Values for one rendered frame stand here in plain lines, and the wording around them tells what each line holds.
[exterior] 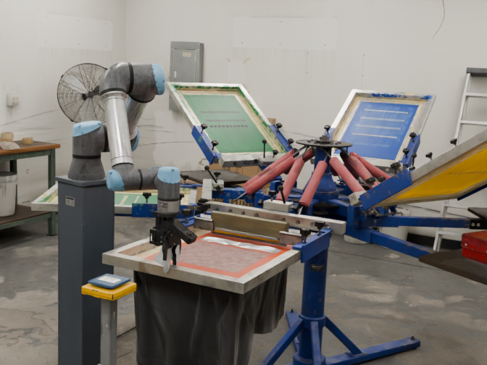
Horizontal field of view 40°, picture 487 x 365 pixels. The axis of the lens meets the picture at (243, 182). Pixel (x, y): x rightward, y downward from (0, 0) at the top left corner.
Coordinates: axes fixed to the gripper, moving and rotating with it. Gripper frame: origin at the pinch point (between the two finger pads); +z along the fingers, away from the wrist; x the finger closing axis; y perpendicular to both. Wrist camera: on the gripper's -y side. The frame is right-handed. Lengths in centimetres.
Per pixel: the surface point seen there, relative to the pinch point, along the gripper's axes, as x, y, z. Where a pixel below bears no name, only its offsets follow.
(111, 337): 20.0, 9.9, 20.5
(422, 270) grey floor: -385, -8, 99
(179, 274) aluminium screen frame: 1.9, -4.4, 0.9
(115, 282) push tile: 20.1, 8.6, 1.0
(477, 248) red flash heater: -64, -92, -8
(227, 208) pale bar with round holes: -80, 22, -4
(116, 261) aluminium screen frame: 2.0, 22.6, 0.8
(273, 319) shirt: -43, -21, 28
